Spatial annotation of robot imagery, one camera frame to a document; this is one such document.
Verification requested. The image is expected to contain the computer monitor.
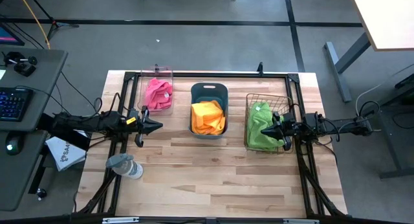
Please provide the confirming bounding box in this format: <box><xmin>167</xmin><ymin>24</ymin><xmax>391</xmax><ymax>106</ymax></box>
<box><xmin>0</xmin><ymin>22</ymin><xmax>25</xmax><ymax>47</ymax></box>

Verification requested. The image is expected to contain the black computer mouse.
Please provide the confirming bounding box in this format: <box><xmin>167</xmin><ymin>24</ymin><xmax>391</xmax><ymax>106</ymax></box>
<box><xmin>5</xmin><ymin>133</ymin><xmax>25</xmax><ymax>156</ymax></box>

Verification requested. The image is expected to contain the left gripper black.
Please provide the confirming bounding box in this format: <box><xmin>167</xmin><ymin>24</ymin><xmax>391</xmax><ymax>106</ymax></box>
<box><xmin>132</xmin><ymin>106</ymin><xmax>164</xmax><ymax>148</ymax></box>

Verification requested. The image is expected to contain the white table top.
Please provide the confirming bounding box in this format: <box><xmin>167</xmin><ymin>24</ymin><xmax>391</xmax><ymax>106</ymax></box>
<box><xmin>350</xmin><ymin>0</ymin><xmax>414</xmax><ymax>52</ymax></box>

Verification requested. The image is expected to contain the black keyboard blue backlight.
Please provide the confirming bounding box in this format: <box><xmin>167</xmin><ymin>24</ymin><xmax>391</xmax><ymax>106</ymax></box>
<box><xmin>0</xmin><ymin>87</ymin><xmax>34</xmax><ymax>122</ymax></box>

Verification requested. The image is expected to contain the yellow cable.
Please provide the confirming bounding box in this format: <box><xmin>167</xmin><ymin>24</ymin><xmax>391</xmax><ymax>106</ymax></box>
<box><xmin>16</xmin><ymin>0</ymin><xmax>51</xmax><ymax>50</ymax></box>

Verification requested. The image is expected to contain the clear plastic bin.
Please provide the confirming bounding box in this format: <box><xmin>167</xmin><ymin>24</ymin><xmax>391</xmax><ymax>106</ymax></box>
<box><xmin>137</xmin><ymin>65</ymin><xmax>175</xmax><ymax>117</ymax></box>

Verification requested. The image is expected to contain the white cable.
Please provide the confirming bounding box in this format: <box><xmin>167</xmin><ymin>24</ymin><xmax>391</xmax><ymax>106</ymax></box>
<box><xmin>354</xmin><ymin>84</ymin><xmax>383</xmax><ymax>117</ymax></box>

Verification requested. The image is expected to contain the teal plastic basket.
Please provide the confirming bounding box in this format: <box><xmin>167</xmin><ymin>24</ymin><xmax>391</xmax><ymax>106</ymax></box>
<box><xmin>188</xmin><ymin>82</ymin><xmax>229</xmax><ymax>140</ymax></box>

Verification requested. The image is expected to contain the black aluminium table frame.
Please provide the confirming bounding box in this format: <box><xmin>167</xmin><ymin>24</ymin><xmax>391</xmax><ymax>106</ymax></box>
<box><xmin>74</xmin><ymin>71</ymin><xmax>349</xmax><ymax>224</ymax></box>

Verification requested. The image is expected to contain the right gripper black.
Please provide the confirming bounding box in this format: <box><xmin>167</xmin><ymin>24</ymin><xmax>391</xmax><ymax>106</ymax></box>
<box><xmin>260</xmin><ymin>111</ymin><xmax>297</xmax><ymax>152</ymax></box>

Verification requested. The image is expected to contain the green microfiber towel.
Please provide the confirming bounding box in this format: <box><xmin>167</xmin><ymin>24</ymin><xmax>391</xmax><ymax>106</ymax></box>
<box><xmin>248</xmin><ymin>102</ymin><xmax>276</xmax><ymax>136</ymax></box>
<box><xmin>246</xmin><ymin>128</ymin><xmax>287</xmax><ymax>153</ymax></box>

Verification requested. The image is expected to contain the large grey desk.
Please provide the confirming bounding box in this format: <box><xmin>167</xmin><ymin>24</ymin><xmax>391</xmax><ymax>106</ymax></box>
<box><xmin>0</xmin><ymin>48</ymin><xmax>68</xmax><ymax>131</ymax></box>

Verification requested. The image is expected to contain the black clamp gadget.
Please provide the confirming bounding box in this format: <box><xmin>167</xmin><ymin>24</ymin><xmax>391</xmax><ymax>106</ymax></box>
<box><xmin>2</xmin><ymin>50</ymin><xmax>38</xmax><ymax>78</ymax></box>

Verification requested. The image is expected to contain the copper wire basket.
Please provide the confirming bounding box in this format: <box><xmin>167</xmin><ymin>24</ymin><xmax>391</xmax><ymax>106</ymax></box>
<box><xmin>244</xmin><ymin>93</ymin><xmax>294</xmax><ymax>153</ymax></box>

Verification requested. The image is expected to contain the narrow grey desk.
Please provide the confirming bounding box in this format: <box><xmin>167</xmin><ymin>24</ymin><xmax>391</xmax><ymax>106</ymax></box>
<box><xmin>0</xmin><ymin>129</ymin><xmax>49</xmax><ymax>212</ymax></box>

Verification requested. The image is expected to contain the dark grey desk frame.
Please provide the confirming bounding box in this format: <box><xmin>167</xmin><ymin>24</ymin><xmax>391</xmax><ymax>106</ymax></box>
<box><xmin>377</xmin><ymin>63</ymin><xmax>414</xmax><ymax>180</ymax></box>

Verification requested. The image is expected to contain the black tripod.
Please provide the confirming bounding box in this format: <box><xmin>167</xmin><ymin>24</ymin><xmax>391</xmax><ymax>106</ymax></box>
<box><xmin>24</xmin><ymin>0</ymin><xmax>80</xmax><ymax>41</ymax></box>

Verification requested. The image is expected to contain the white printed bag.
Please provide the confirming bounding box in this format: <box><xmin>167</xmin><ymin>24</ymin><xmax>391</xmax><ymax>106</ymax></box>
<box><xmin>45</xmin><ymin>133</ymin><xmax>87</xmax><ymax>172</ymax></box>

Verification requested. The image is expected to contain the grey table leg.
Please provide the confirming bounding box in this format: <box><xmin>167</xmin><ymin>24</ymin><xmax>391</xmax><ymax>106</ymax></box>
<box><xmin>324</xmin><ymin>32</ymin><xmax>372</xmax><ymax>104</ymax></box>

